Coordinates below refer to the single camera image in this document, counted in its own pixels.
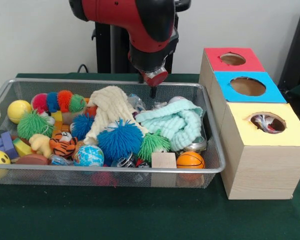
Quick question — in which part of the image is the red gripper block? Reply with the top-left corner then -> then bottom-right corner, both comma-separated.
138,64 -> 170,99

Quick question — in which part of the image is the cream yellow cloth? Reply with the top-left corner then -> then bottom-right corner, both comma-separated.
84,86 -> 150,146

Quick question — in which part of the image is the mint green cloth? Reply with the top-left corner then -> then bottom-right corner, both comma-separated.
134,96 -> 204,152

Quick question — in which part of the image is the multicolour fuzzy caterpillar toy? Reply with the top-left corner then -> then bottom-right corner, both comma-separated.
31,90 -> 87,114

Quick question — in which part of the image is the colourful polka dot cloth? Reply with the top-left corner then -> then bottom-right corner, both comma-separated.
251,115 -> 285,134

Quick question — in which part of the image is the clear mesh bin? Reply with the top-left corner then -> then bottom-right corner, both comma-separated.
0,77 -> 228,190

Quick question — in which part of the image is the wooden box with three holes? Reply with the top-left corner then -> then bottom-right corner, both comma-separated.
197,47 -> 300,200

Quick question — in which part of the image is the green fuzzy toy with eyes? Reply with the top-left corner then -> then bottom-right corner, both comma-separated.
138,131 -> 171,163

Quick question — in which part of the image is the blue spiky ball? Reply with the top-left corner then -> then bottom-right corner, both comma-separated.
71,114 -> 97,141
97,118 -> 145,162

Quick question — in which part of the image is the small wooden cube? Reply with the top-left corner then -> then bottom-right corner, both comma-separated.
151,152 -> 178,169

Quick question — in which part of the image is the small orange basketball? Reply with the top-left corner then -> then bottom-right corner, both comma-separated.
177,151 -> 206,170

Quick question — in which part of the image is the globe print ball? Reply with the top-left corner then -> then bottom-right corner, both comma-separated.
73,144 -> 105,167

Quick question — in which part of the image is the green spiky ball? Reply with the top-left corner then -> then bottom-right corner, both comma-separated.
17,110 -> 54,140

